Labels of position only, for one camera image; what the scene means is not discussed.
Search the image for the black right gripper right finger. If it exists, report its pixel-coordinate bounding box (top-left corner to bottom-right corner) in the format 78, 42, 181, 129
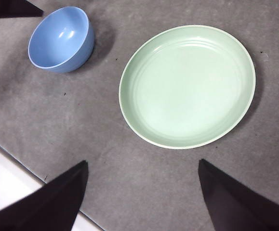
199, 158, 279, 231

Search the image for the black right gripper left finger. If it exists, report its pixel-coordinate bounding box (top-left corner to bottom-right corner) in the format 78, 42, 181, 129
0, 160, 89, 231

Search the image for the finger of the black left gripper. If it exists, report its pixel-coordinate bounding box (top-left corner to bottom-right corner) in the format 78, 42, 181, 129
0, 0, 44, 19

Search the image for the blue ribbed bowl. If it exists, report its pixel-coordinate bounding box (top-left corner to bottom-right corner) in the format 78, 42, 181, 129
27, 6, 96, 74

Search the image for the green round plate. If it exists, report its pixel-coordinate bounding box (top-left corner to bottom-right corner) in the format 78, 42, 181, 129
118, 25, 256, 150

